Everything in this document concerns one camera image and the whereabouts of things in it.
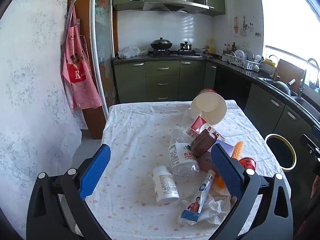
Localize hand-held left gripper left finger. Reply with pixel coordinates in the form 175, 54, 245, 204
26, 144, 112, 240

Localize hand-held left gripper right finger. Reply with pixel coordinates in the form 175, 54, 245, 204
211, 144, 294, 240

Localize orange sponge cloth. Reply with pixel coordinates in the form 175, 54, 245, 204
231, 141, 244, 159

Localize black bin with yellow rim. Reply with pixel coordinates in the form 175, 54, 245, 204
264, 134, 297, 172

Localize white paper towel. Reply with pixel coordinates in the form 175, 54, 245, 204
180, 185, 238, 225

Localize clear plastic water bottle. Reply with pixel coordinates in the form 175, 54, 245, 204
169, 129, 200, 178

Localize person's right forearm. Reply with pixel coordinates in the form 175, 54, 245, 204
310, 177, 320, 200

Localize small orange object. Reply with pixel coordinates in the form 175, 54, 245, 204
215, 175, 227, 189

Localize white toothpaste tube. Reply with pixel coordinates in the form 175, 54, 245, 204
181, 169, 216, 222

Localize brown plastic tray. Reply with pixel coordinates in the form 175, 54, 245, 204
191, 129, 217, 158

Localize tall chrome faucet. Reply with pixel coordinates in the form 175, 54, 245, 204
299, 58, 320, 98

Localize red and white carton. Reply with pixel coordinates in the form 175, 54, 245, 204
186, 116, 225, 140

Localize white dotted tablecloth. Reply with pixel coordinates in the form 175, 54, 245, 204
82, 100, 292, 240

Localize white pill bottle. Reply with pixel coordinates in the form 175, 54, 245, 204
152, 165, 180, 204

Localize wooden cutting board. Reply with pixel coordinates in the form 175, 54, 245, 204
276, 59, 307, 93

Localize small chrome faucet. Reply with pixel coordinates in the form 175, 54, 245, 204
269, 55, 279, 80

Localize black built-in appliance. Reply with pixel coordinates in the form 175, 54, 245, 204
214, 66, 252, 115

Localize white dish rack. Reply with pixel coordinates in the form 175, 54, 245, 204
229, 50, 262, 70

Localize red checked apron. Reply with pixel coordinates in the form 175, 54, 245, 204
61, 0, 104, 110

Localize green kitchen base cabinets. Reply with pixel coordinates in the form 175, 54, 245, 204
114, 59, 320, 180

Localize row of sauce bottles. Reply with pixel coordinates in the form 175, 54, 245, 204
224, 42, 237, 55

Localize dark stone countertop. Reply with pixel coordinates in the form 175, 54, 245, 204
112, 54, 320, 128

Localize kitchen window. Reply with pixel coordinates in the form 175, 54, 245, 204
257, 0, 320, 63

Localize clear plastic bag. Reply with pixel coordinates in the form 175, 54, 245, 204
118, 46, 140, 58

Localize black gas stove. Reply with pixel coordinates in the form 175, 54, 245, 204
149, 50, 202, 57

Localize glass sliding door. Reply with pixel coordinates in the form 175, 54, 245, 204
90, 0, 118, 105

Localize black wok with lid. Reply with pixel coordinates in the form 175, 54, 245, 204
150, 37, 173, 50

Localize steel range hood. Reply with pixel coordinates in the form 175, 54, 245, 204
142, 0, 209, 14

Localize black wok with handle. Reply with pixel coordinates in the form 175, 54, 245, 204
272, 79, 296, 97

